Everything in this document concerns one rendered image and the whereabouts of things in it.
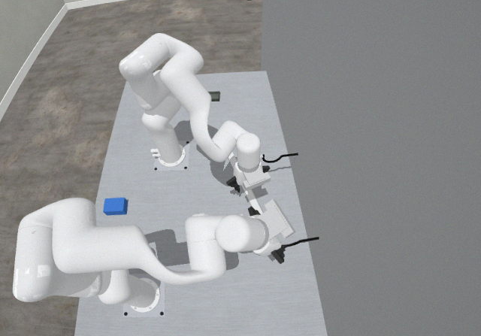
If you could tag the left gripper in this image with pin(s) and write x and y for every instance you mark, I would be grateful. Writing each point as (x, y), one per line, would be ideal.
(239, 176)

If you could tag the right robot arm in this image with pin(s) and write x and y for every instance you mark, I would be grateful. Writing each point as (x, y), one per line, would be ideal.
(72, 263)

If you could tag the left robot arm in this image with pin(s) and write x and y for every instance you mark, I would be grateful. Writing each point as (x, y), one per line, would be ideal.
(161, 95)

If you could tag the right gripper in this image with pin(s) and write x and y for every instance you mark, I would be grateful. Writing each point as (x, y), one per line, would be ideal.
(273, 246)

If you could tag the blue block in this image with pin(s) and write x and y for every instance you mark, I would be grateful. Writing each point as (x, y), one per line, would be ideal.
(115, 206)

